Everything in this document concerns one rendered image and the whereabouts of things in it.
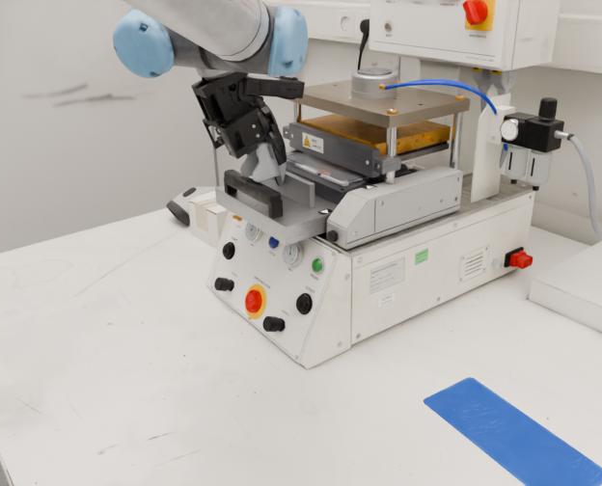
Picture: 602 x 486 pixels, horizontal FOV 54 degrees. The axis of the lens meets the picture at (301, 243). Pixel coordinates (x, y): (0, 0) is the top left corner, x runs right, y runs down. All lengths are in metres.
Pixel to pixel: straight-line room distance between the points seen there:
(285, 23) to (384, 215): 0.36
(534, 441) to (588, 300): 0.33
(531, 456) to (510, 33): 0.63
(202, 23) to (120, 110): 1.85
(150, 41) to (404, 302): 0.57
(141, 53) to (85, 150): 1.66
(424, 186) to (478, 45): 0.26
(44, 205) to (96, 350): 1.40
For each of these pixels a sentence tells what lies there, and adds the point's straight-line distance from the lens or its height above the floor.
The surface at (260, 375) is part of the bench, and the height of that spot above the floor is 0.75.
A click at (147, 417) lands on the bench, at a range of 0.89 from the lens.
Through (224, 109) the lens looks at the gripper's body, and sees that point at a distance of 0.88.
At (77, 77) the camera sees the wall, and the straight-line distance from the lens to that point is 2.34.
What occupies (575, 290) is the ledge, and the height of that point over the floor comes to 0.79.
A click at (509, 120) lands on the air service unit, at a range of 1.01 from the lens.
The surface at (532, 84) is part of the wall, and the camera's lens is 1.45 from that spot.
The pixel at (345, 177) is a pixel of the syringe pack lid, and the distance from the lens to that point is 0.96.
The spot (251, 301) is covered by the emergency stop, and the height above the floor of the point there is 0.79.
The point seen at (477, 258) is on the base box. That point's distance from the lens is 1.13.
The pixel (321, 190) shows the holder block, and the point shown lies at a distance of 0.97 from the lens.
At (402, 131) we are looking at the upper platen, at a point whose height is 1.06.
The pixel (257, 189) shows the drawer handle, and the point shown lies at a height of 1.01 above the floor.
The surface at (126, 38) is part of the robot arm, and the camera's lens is 0.74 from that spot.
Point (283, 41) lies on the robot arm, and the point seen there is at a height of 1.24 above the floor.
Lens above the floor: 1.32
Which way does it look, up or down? 25 degrees down
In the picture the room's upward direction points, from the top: 2 degrees counter-clockwise
